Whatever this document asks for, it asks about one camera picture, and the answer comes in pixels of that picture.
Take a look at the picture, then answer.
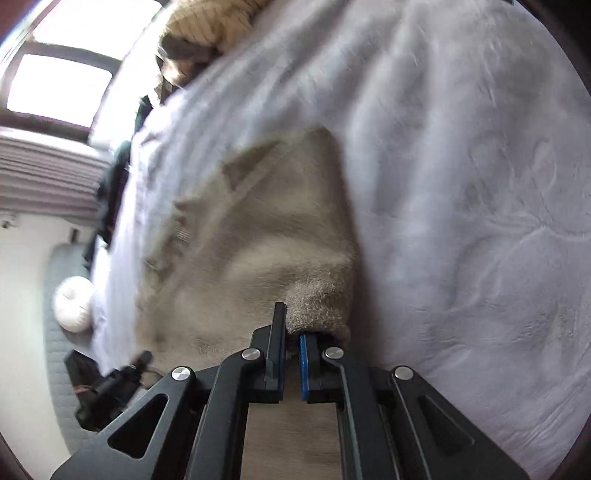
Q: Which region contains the white round cushion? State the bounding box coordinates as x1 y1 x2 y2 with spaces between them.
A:
52 275 96 332

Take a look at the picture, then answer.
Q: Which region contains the pale lavender plush blanket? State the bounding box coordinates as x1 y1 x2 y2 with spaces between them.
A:
90 0 588 480

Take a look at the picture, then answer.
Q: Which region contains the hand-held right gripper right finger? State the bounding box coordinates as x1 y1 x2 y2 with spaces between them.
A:
299 333 531 480

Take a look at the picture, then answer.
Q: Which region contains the dark clothing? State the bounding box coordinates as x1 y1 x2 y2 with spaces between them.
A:
82 95 154 274

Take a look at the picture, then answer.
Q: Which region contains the cream knitted cloth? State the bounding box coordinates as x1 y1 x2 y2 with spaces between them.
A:
164 0 259 52

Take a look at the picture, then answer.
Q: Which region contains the brown cloth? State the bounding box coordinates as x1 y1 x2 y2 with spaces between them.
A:
154 34 225 102

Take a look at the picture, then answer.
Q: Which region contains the window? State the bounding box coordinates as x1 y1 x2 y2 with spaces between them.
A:
4 0 163 131

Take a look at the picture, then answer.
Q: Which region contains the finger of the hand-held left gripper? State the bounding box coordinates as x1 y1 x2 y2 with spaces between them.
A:
121 350 153 378

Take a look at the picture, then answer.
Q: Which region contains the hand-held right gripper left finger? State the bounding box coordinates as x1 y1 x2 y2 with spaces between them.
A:
50 302 288 480

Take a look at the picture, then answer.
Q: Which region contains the striped window blind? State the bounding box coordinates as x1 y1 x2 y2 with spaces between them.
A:
0 128 108 219

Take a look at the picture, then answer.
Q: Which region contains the beige fuzzy sweater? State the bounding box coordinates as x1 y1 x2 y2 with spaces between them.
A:
134 127 358 480

